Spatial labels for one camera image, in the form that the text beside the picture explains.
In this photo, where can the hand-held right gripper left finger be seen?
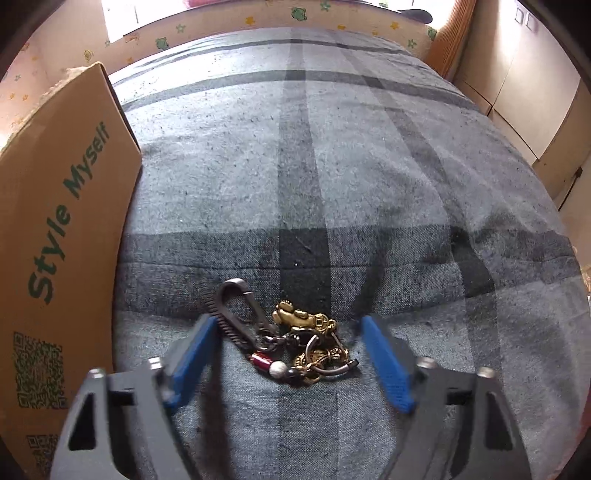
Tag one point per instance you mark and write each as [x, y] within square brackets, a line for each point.
[191, 364]

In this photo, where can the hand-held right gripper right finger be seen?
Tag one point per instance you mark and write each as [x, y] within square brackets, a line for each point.
[388, 364]

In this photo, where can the brown cardboard box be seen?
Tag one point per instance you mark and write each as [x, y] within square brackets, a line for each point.
[60, 230]

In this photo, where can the grey plaid bed sheet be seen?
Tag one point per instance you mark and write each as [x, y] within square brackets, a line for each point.
[369, 184]

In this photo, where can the beige wardrobe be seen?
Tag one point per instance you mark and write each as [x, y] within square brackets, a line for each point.
[531, 69]

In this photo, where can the orange curtain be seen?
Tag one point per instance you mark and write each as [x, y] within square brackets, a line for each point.
[450, 37]

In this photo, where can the window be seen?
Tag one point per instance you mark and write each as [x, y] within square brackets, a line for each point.
[138, 18]

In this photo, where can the black oval object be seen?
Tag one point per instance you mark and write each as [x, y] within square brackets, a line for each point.
[415, 15]

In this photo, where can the white double wall switch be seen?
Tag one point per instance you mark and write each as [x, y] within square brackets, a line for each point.
[527, 19]

